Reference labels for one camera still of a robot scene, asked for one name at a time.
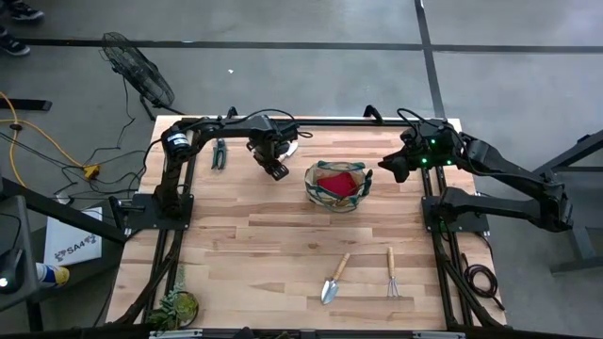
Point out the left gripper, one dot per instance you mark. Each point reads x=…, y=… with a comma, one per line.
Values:
x=268, y=141

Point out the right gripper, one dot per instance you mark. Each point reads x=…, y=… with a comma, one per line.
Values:
x=431, y=150

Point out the beige green-trimmed gardening bag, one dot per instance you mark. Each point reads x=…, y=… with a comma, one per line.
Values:
x=312, y=183

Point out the dark green pruning shears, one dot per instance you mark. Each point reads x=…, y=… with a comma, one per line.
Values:
x=219, y=143

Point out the red garden glove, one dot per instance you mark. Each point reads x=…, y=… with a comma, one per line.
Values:
x=337, y=184

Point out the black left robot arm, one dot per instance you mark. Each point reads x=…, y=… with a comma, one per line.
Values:
x=172, y=179

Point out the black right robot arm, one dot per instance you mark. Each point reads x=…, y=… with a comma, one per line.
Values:
x=518, y=176

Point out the black floor fan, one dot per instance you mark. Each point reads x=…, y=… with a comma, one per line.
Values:
x=139, y=70

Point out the person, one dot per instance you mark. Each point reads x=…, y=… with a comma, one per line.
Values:
x=244, y=333

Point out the green succulent plant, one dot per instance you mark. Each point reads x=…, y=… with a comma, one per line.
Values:
x=176, y=308

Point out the black metal stand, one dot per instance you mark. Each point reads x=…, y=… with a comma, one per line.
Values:
x=579, y=245

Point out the black side desk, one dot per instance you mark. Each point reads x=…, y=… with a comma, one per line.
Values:
x=61, y=212

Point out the white printed box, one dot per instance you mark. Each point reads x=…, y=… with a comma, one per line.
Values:
x=70, y=245

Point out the yellow and blue can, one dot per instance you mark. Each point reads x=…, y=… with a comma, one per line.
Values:
x=54, y=275

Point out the black bar on floor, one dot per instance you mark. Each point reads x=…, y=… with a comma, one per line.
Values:
x=28, y=104

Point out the black computer mouse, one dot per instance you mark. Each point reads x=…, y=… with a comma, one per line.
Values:
x=10, y=270

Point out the person's shoe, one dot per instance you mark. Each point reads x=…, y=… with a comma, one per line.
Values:
x=14, y=46
x=27, y=11

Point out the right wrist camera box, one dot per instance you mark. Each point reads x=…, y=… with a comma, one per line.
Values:
x=410, y=136

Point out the black aluminium table frame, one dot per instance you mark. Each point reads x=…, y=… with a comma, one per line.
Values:
x=339, y=122

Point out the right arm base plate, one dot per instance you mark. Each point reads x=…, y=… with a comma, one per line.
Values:
x=476, y=227

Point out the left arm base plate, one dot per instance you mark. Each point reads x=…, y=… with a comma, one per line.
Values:
x=141, y=221

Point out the silver metal bracket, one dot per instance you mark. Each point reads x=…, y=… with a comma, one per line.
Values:
x=176, y=334
x=438, y=335

